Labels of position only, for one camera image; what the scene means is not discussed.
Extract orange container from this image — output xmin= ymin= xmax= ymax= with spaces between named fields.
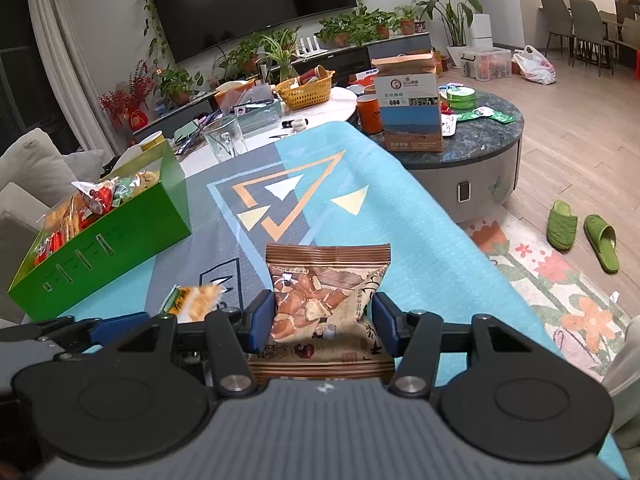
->
xmin=213 ymin=79 xmax=259 ymax=111

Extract white coffee table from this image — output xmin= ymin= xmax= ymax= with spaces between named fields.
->
xmin=132 ymin=85 xmax=374 ymax=166

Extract wall television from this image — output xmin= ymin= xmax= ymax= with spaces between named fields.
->
xmin=152 ymin=0 xmax=360 ymax=63

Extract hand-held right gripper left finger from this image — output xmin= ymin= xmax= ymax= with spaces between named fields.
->
xmin=107 ymin=290 xmax=276 ymax=397

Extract yellow snack canister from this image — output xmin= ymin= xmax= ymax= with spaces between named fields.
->
xmin=138 ymin=130 xmax=165 ymax=154

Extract green cardboard box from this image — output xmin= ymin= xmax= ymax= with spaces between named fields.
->
xmin=7 ymin=139 xmax=192 ymax=320

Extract pile of mixed packets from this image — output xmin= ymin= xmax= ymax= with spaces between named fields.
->
xmin=32 ymin=170 xmax=163 ymax=267

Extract beige recliner sofa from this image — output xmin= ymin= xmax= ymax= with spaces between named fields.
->
xmin=0 ymin=127 xmax=108 ymax=326

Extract white curtain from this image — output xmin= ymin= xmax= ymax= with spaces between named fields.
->
xmin=25 ymin=0 xmax=127 ymax=154

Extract floral rug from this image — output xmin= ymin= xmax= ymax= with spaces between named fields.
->
xmin=462 ymin=212 xmax=640 ymax=362

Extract brown snack packet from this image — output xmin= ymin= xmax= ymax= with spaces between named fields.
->
xmin=248 ymin=242 xmax=396 ymax=386

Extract green slipper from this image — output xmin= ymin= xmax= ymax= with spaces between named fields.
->
xmin=583 ymin=213 xmax=621 ymax=274
xmin=545 ymin=199 xmax=579 ymax=251

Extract grey dining chair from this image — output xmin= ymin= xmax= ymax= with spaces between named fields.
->
xmin=619 ymin=16 xmax=640 ymax=68
xmin=539 ymin=0 xmax=577 ymax=59
xmin=569 ymin=0 xmax=617 ymax=77

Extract brown cardboard carton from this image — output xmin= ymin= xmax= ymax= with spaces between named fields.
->
xmin=370 ymin=52 xmax=445 ymax=154

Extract round stone coffee table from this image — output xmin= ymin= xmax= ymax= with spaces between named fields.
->
xmin=399 ymin=87 xmax=526 ymax=224

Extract orange cup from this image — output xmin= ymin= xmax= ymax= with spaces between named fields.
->
xmin=355 ymin=94 xmax=384 ymax=135

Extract potted green plant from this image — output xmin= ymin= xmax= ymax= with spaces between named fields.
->
xmin=317 ymin=15 xmax=362 ymax=49
xmin=360 ymin=9 xmax=397 ymax=41
xmin=219 ymin=40 xmax=262 ymax=75
xmin=157 ymin=67 xmax=204 ymax=107
xmin=395 ymin=4 xmax=419 ymax=36

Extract white air purifier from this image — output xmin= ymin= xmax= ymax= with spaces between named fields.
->
xmin=470 ymin=12 xmax=494 ymax=51

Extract white plastic bag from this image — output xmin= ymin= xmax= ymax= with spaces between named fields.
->
xmin=512 ymin=45 xmax=557 ymax=86

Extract clear plastic box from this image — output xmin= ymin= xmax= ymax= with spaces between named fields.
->
xmin=234 ymin=97 xmax=284 ymax=134

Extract yellow snack packet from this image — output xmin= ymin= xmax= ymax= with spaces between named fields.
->
xmin=159 ymin=283 xmax=224 ymax=324

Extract green snack packet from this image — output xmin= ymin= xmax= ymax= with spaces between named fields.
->
xmin=111 ymin=180 xmax=136 ymax=207

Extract clear storage bin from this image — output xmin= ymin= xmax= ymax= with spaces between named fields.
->
xmin=462 ymin=47 xmax=514 ymax=83

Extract tall leafy plant white pot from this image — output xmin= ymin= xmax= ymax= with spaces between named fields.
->
xmin=416 ymin=0 xmax=484 ymax=69

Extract blue printed mat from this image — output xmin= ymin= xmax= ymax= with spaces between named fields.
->
xmin=22 ymin=121 xmax=631 ymax=480

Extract yellow woven basket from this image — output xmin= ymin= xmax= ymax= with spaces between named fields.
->
xmin=275 ymin=66 xmax=335 ymax=111

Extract glass mug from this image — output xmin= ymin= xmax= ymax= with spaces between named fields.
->
xmin=201 ymin=114 xmax=249 ymax=164

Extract spider plant in glass vase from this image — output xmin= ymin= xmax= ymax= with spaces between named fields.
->
xmin=257 ymin=29 xmax=302 ymax=84

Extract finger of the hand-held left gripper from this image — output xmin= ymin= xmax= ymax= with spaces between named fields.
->
xmin=0 ymin=312 xmax=151 ymax=358

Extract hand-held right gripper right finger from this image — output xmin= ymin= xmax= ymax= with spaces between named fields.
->
xmin=372 ymin=291 xmax=538 ymax=397

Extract red flower branches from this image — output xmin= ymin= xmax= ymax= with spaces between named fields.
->
xmin=97 ymin=60 xmax=157 ymax=131

